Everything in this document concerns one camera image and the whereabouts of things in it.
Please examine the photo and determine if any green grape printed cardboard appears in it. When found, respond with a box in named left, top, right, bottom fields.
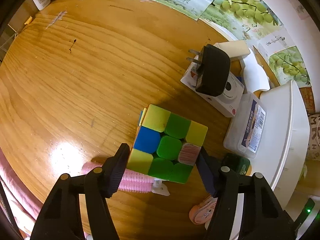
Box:
left=154, top=0, right=311, bottom=88

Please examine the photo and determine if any white plastic storage bin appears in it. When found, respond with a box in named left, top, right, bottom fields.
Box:
left=251, top=80, right=310, bottom=207

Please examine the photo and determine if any beige rectangular eraser block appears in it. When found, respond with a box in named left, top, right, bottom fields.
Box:
left=214, top=40, right=250, bottom=61

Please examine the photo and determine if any green bottle with gold cap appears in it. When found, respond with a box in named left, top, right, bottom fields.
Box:
left=222, top=153, right=252, bottom=176

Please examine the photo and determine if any white cloud-shaped board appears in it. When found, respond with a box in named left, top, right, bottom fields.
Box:
left=240, top=49, right=270, bottom=93

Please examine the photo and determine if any black plug charger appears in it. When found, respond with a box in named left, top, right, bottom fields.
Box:
left=187, top=44, right=231, bottom=96

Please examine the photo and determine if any brown printed cardboard piece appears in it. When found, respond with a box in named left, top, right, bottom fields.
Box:
left=299, top=87, right=316, bottom=114

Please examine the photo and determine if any pink round tape dispenser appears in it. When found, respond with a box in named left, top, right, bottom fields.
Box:
left=189, top=196, right=217, bottom=225

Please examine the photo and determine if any white children's digital camera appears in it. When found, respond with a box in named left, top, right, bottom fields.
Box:
left=181, top=62, right=244, bottom=118

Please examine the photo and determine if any clear floss pick box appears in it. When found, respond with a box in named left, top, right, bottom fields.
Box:
left=223, top=93, right=266, bottom=159

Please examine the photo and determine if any letter print canvas bag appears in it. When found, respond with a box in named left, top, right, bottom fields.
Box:
left=307, top=114, right=320, bottom=161

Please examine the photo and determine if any multicolour puzzle cube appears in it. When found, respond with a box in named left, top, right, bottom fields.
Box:
left=127, top=104, right=208, bottom=184

